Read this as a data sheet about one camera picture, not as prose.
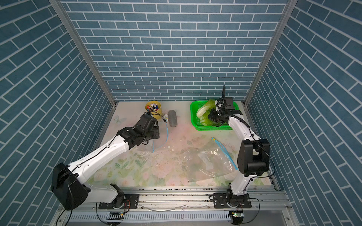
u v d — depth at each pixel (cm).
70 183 39
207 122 91
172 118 109
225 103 72
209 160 89
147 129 61
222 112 69
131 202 73
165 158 89
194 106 110
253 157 47
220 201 73
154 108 101
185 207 72
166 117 108
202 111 105
